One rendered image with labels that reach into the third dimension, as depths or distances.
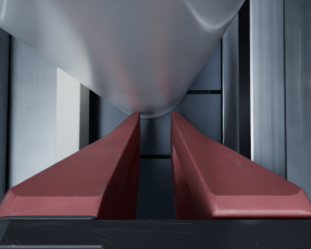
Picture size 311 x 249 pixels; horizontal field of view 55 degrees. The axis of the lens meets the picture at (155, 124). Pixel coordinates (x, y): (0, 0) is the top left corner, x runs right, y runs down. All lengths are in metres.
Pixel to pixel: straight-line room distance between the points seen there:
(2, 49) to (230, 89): 0.16
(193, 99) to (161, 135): 0.03
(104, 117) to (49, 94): 0.07
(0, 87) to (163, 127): 0.13
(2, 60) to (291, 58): 0.22
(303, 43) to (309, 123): 0.06
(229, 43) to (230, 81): 0.02
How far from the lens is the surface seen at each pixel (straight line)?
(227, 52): 0.19
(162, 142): 0.18
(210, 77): 0.18
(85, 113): 0.16
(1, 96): 0.25
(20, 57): 0.26
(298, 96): 0.25
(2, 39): 0.25
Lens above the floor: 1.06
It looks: 88 degrees down
